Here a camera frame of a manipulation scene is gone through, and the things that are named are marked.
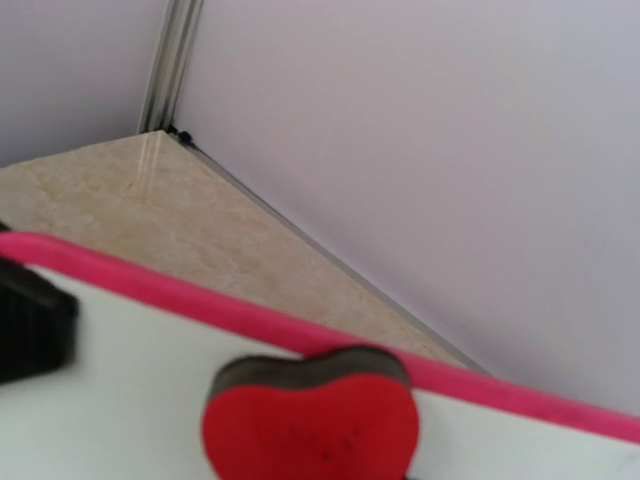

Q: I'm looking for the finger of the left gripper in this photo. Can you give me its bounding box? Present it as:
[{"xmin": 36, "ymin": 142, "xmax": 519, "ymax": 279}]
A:
[{"xmin": 1, "ymin": 256, "xmax": 80, "ymax": 384}]

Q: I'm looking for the pink framed whiteboard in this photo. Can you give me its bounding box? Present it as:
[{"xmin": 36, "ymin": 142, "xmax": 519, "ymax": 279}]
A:
[{"xmin": 1, "ymin": 232, "xmax": 639, "ymax": 479}]

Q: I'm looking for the red black whiteboard eraser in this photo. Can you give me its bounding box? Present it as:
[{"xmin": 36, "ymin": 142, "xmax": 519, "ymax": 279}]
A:
[{"xmin": 201, "ymin": 346, "xmax": 420, "ymax": 480}]

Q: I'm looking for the left aluminium corner post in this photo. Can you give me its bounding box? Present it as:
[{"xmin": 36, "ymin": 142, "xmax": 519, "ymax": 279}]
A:
[{"xmin": 138, "ymin": 0, "xmax": 204, "ymax": 133}]

